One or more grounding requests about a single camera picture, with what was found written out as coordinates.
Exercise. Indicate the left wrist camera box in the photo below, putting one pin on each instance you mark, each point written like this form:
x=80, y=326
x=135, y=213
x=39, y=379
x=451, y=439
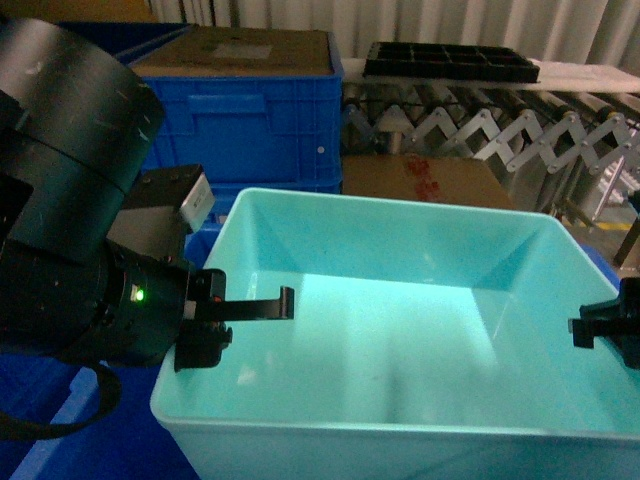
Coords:
x=163, y=207

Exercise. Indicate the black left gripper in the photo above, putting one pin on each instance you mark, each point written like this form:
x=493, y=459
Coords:
x=149, y=307

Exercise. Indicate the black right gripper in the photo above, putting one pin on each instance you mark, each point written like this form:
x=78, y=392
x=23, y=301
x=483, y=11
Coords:
x=601, y=319

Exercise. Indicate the cardboard sheet on crate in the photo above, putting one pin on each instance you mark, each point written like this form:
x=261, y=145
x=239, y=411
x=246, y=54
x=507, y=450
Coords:
x=239, y=52

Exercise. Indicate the blue crate far back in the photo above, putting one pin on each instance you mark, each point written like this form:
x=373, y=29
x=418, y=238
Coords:
x=127, y=42

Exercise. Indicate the black compartment tray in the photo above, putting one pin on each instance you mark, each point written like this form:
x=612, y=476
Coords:
x=449, y=61

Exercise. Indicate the teal plastic bin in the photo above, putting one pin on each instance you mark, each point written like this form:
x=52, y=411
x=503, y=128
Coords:
x=429, y=342

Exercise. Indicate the brown cardboard box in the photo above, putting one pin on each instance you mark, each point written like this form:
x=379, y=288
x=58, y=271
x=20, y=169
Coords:
x=411, y=177

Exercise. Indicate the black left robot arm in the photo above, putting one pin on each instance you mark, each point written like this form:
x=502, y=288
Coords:
x=92, y=262

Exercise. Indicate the expandable roller conveyor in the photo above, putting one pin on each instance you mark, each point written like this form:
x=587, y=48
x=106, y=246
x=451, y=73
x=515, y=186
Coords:
x=567, y=144

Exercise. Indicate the large blue crate front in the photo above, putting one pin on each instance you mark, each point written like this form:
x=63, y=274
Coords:
x=127, y=444

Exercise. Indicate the blue crate upper stacked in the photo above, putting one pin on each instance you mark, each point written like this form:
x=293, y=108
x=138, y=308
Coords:
x=266, y=129

